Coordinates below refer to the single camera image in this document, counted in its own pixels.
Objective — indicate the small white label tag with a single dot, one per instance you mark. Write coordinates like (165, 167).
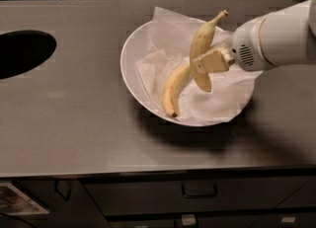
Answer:
(289, 220)

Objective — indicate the small yellow banana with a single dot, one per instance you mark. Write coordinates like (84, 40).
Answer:
(172, 89)

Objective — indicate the black round sink hole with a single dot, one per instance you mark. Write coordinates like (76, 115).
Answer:
(22, 51)

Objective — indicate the black cabinet door handle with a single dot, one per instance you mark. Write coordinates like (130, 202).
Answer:
(63, 189)

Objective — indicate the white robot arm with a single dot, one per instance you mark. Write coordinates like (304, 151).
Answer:
(284, 37)

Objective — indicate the paper sheet on cabinet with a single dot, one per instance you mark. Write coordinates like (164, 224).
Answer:
(15, 202)

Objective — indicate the grey drawer front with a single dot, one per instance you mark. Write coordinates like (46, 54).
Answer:
(167, 197)

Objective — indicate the large yellow banana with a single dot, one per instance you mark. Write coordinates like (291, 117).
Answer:
(201, 43)

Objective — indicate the white crumpled paper sheet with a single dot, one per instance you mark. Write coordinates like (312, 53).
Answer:
(171, 34)

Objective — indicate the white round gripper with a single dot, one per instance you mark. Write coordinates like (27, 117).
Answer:
(246, 48)

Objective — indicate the black drawer handle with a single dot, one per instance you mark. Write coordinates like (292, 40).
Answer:
(195, 190)

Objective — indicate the white bowl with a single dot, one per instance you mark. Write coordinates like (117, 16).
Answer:
(131, 54)

